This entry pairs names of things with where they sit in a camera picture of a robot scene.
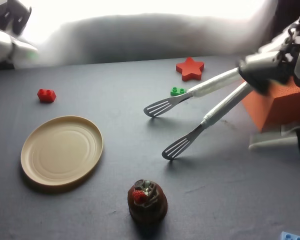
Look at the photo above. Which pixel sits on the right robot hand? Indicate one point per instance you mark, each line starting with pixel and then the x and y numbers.
pixel 265 65

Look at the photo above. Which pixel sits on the red star block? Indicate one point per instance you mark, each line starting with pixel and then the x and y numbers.
pixel 190 68

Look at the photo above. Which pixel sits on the grey table cloth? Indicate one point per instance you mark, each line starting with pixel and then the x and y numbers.
pixel 215 187

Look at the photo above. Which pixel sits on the chocolate cupcake with strawberry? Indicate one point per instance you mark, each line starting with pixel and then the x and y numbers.
pixel 147 205

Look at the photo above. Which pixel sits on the beige round plate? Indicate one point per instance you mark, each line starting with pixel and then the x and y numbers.
pixel 62 150

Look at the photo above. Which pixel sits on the orange block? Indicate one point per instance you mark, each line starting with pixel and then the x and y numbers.
pixel 277 107

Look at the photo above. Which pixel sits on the red toy brick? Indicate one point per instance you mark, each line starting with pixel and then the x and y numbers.
pixel 46 96

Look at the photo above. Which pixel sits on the blue toy brick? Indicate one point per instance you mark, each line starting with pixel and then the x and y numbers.
pixel 291 236

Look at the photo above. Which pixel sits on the green toy brick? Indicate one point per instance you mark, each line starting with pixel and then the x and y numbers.
pixel 176 92

